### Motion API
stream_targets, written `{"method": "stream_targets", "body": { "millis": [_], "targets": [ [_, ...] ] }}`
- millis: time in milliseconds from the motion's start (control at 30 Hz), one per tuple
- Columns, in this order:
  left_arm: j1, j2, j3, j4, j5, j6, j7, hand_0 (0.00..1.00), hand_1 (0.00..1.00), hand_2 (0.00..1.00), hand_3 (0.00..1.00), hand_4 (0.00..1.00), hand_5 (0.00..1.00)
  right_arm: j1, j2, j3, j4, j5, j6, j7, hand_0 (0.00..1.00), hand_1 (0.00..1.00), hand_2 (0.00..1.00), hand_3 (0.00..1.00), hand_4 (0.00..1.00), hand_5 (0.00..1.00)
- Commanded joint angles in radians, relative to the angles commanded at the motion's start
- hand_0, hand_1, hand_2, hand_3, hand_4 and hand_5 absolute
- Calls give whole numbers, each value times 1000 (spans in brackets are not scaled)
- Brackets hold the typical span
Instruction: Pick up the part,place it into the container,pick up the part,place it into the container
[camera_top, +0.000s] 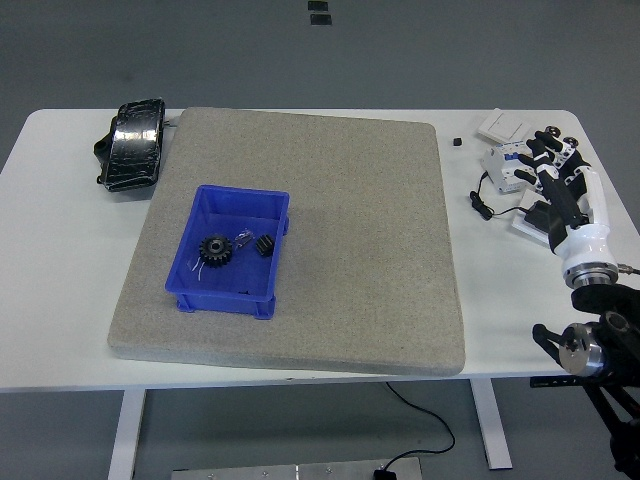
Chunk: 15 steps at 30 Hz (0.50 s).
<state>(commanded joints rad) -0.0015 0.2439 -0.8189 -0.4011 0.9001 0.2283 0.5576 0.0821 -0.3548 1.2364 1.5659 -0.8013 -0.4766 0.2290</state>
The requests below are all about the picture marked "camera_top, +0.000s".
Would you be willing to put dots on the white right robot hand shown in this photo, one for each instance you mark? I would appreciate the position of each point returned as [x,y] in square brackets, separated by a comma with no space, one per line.
[585,245]

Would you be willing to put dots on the flat white plate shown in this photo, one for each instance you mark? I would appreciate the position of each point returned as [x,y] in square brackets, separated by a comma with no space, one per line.
[525,231]

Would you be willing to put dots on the grey metal base plate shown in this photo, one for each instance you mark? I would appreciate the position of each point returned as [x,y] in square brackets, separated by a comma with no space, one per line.
[250,474]

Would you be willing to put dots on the black floor plate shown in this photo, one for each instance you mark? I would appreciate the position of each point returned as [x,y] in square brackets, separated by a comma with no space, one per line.
[317,6]
[321,19]

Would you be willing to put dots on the small clear parts bag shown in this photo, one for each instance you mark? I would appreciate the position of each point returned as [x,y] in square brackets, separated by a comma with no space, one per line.
[244,238]

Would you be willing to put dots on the large black gear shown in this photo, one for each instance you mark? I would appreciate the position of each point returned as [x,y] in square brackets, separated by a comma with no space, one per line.
[216,256]

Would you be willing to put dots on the grey-brown table mat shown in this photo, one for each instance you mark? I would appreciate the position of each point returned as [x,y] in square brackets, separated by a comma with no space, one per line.
[350,200]

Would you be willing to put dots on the dark cylindrical capacitor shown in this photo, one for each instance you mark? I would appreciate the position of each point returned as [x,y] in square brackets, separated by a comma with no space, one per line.
[570,141]
[553,130]

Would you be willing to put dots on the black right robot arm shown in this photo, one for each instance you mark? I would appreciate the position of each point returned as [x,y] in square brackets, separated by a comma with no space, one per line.
[600,300]

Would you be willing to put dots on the small black gear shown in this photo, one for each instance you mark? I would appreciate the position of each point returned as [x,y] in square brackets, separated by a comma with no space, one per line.
[264,245]

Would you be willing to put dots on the white circuit breaker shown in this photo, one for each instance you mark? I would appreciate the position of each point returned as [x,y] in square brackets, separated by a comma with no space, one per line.
[500,167]

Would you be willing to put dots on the white wall switch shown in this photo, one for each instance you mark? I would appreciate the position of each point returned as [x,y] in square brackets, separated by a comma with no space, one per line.
[502,125]

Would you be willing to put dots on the white table leg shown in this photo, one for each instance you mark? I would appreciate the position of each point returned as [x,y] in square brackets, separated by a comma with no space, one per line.
[492,430]
[125,435]

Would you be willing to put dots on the black floor plug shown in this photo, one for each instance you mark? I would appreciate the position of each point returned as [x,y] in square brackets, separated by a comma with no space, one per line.
[383,475]

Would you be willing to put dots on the small metal bracket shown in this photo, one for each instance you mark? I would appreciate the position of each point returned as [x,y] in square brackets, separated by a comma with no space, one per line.
[172,121]

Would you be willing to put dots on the black tape-wrapped device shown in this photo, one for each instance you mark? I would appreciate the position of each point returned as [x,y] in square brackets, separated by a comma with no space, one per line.
[132,145]

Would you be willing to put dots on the blue plastic box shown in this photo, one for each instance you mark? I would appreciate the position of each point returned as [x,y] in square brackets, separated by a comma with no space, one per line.
[220,302]

